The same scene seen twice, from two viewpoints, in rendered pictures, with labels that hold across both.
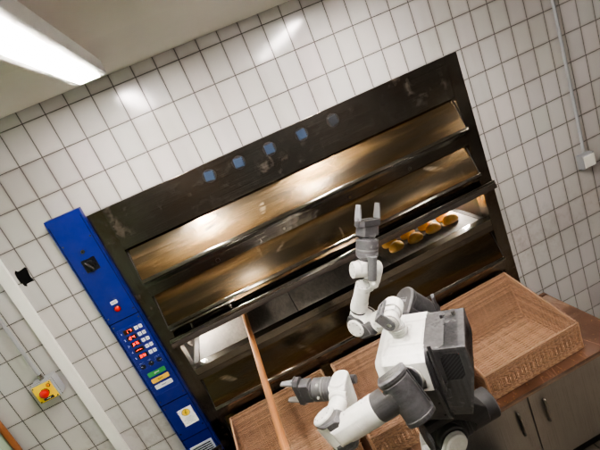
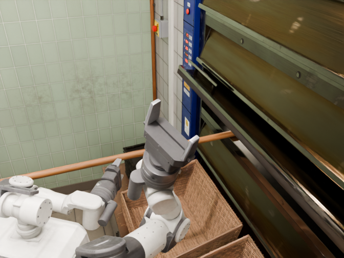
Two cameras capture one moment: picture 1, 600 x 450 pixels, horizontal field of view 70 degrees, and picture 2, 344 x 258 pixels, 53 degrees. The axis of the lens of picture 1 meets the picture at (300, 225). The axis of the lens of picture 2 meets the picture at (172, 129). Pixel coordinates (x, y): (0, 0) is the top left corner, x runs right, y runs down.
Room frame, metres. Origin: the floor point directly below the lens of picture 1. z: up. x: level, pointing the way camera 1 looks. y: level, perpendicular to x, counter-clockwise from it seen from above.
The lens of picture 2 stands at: (1.46, -0.82, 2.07)
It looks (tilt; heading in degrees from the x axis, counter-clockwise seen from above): 32 degrees down; 78
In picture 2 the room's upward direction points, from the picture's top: straight up
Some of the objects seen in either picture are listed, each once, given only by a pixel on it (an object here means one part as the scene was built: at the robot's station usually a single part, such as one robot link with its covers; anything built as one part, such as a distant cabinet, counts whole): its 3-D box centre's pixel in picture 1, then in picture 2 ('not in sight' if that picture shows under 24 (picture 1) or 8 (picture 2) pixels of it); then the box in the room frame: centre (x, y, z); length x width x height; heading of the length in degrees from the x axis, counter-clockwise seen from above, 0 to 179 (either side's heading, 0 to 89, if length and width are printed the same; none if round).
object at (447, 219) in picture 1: (403, 222); not in sight; (2.59, -0.62, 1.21); 0.61 x 0.48 x 0.06; 7
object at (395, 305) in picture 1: (393, 315); (26, 212); (1.24, -0.16, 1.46); 0.10 x 0.07 x 0.09; 153
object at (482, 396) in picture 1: (456, 413); not in sight; (1.23, -0.25, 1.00); 0.28 x 0.13 x 0.18; 98
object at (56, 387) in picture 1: (47, 387); (162, 27); (1.85, 1.38, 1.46); 0.10 x 0.07 x 0.10; 97
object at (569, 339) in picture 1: (498, 330); not in sight; (1.89, -0.74, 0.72); 0.56 x 0.49 x 0.28; 99
